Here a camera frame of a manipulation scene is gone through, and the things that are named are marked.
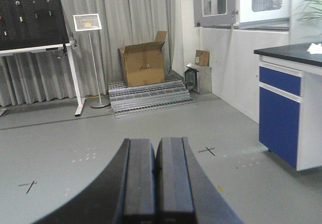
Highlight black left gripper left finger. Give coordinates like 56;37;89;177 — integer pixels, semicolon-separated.
36;138;156;223

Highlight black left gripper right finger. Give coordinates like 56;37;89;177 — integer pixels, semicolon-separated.
156;137;242;223

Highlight blue lab bench cabinet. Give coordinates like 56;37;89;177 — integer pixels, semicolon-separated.
254;43;321;171

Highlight grey glass door cabinet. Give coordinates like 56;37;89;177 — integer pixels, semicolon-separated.
193;0;290;29

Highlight metal grate steps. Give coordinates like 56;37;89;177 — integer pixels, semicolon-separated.
108;71;195;118

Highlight black metal lantern box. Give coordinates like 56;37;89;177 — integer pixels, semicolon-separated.
184;63;212;95

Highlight large open cardboard box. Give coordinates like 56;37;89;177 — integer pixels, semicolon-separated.
119;31;167;87

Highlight small cardboard box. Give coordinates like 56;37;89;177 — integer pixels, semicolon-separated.
195;50;210;66

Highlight sign on floor stand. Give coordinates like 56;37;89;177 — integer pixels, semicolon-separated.
73;13;110;109

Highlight grey curtain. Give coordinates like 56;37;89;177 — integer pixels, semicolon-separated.
1;0;177;107

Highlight white paper on bench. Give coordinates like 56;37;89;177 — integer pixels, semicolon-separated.
307;43;322;54

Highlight black pegboard on stand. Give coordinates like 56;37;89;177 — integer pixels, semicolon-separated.
1;0;85;116

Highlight green plant leaves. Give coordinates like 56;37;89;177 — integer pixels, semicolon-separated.
297;0;321;22

